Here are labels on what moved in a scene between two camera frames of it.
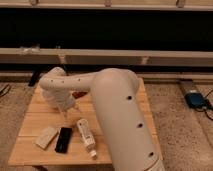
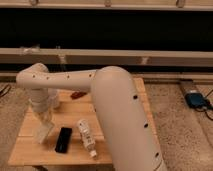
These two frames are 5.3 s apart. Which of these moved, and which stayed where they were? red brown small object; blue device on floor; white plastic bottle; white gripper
Moved: white gripper
Stayed: red brown small object; white plastic bottle; blue device on floor
